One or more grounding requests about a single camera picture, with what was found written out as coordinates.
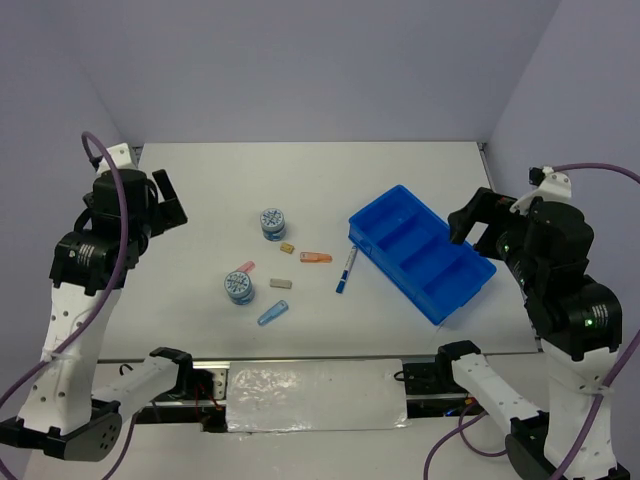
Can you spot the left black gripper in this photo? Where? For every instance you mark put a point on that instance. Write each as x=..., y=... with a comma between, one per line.
x=168, y=213

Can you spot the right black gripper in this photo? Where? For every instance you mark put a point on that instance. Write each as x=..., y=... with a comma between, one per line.
x=485, y=204

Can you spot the pink translucent clip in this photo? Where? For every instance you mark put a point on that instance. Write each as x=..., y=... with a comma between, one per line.
x=246, y=267

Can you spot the blue patterned jar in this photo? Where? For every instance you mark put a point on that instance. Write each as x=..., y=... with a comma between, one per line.
x=239, y=287
x=273, y=224

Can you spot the blue white marker pen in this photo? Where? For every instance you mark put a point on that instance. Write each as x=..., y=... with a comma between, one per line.
x=347, y=270

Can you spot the tan small eraser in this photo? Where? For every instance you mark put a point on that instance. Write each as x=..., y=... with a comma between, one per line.
x=287, y=248

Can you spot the grey rectangular eraser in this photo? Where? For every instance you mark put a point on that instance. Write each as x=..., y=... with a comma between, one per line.
x=280, y=283

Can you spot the orange translucent clip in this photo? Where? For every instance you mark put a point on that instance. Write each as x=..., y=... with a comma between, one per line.
x=315, y=257

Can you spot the blue translucent clip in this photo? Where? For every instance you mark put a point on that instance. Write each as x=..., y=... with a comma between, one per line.
x=273, y=312

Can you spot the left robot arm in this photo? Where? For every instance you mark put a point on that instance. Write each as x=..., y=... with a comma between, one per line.
x=64, y=416

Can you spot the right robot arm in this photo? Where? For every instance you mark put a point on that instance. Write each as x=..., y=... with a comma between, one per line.
x=544, y=241

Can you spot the blue compartment tray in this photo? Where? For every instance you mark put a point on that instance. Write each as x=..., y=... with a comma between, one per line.
x=410, y=244

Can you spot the silver foil sheet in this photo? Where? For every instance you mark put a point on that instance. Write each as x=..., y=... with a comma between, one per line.
x=305, y=396

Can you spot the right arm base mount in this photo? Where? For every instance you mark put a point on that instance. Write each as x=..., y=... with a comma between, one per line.
x=429, y=394

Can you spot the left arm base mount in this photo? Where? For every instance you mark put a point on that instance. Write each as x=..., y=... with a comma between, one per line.
x=196, y=405

